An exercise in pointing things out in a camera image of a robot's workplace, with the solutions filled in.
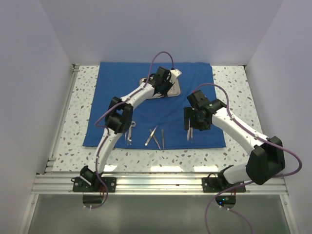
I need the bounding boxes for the thin steel scalpel handle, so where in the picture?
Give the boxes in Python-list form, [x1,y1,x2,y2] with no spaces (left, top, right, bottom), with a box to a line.
[190,128,193,143]

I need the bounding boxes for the stainless steel instrument tray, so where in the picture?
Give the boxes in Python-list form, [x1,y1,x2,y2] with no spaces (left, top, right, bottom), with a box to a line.
[151,79,181,99]

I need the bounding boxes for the broad steel tweezers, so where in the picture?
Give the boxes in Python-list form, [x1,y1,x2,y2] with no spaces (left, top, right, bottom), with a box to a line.
[187,119,190,141]

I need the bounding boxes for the blue surgical drape cloth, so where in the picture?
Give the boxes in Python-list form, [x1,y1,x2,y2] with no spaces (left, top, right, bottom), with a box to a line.
[83,62,226,150]

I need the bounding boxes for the angled steel tweezers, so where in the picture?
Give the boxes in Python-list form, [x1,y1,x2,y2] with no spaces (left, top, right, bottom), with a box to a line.
[144,126,157,146]

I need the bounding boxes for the thin steel tweezers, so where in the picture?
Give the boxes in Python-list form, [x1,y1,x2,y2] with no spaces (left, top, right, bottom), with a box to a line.
[149,129,161,150]

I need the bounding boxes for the steel surgical scissors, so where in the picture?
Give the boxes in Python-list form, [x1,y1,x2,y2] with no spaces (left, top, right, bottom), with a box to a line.
[127,120,136,145]

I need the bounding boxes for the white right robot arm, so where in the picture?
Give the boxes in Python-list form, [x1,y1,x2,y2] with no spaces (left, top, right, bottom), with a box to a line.
[184,90,285,192]

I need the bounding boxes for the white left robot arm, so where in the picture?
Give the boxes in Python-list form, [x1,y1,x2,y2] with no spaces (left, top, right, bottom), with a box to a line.
[79,67,181,192]

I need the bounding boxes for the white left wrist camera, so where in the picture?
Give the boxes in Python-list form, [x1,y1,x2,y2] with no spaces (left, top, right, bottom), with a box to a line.
[170,69,182,84]

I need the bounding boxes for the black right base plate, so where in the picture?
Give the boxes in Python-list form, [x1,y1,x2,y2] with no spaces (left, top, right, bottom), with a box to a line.
[201,177,244,193]

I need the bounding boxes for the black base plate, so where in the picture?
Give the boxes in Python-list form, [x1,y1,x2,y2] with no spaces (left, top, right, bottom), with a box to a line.
[201,177,244,193]
[71,177,117,193]

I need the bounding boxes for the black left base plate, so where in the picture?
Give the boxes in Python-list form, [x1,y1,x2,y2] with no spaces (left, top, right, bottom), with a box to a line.
[71,177,117,193]

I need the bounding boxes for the aluminium mounting rail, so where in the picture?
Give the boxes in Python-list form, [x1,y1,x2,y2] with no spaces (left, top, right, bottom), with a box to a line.
[31,158,286,195]

